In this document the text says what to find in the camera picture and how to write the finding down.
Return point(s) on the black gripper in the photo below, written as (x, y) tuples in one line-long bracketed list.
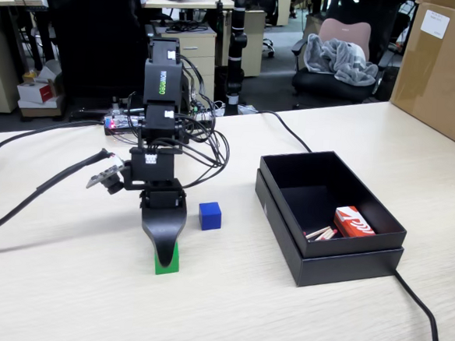
[(163, 199)]

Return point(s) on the green wooden cube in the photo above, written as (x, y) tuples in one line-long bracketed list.
[(167, 269)]

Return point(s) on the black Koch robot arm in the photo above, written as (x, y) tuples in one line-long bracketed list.
[(161, 84)]

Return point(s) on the blue wooden cube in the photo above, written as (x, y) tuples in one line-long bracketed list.
[(209, 216)]

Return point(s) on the control board with red LED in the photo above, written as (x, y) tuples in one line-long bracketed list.
[(119, 124)]

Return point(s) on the red tipped wooden match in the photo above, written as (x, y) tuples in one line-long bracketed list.
[(327, 237), (322, 235), (319, 230)]

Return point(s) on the beige drawer cabinet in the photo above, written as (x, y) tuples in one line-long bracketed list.
[(196, 59)]

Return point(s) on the black open box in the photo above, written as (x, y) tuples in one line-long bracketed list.
[(345, 270)]

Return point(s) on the open cardboard box with white box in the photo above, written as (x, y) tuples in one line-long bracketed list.
[(37, 95)]

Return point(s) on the red white matchbox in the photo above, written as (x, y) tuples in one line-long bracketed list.
[(354, 224)]

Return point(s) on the black cardboard box tray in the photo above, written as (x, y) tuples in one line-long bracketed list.
[(363, 242)]

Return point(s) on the black segmented pole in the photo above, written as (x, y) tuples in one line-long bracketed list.
[(237, 42)]

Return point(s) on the beige tall cabinet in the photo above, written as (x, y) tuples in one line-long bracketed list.
[(254, 43)]

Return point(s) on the black high back chair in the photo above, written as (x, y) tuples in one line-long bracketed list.
[(92, 32)]

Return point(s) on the grey blanket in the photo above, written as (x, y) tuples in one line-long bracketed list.
[(337, 57)]

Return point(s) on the office chair with grey cloth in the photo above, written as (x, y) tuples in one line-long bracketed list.
[(342, 30)]

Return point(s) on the large brown cardboard box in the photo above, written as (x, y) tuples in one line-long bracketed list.
[(444, 84)]

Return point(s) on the small wrist camera board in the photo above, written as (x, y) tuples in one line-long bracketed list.
[(111, 180)]

